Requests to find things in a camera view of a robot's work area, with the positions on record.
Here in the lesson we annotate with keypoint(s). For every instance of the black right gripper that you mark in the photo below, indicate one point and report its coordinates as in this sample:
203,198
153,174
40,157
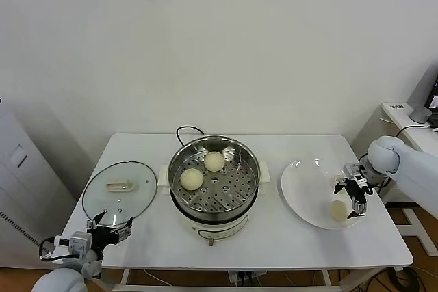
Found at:
357,189

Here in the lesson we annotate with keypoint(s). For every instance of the white round plate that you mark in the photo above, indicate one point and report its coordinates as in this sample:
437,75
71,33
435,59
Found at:
301,186

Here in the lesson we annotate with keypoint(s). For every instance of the white steamed baozi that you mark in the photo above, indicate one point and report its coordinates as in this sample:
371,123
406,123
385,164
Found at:
338,210
215,161
191,179

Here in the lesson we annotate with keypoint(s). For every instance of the white power strip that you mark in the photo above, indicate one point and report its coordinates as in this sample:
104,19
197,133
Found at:
247,276

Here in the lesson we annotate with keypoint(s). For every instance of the white tall cabinet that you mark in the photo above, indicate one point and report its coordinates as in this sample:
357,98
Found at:
20,175

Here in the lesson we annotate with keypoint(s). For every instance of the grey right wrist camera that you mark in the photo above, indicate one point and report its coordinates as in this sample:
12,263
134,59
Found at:
352,170

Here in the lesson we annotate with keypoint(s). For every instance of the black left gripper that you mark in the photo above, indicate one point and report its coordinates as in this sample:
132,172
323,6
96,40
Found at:
104,236

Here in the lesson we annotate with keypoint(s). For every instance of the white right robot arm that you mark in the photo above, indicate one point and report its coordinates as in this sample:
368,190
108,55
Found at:
410,169

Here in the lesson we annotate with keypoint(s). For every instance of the stainless perforated steamer basket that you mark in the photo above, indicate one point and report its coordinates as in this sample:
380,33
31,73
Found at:
219,199

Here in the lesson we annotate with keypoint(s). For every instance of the grey round desk gadget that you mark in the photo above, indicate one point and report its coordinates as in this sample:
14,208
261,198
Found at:
420,115

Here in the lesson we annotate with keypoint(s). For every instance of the white table leg frame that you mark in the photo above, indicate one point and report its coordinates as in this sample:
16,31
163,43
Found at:
123,277

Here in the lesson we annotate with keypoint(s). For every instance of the laptop with dark screen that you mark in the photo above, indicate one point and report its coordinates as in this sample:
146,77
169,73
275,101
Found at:
434,100

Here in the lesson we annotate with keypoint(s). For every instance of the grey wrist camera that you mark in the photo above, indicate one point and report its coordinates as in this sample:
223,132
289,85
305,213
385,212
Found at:
78,242
352,170

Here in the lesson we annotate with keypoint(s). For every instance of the round glass pot lid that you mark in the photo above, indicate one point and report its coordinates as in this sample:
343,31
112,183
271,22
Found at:
102,175

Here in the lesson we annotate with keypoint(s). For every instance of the cream electric steamer pot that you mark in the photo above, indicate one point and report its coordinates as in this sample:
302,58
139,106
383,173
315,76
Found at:
219,230

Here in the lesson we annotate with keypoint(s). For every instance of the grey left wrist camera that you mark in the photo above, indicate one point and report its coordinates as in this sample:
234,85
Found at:
78,242

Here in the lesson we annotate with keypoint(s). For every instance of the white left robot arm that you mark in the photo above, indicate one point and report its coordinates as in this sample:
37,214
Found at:
61,280

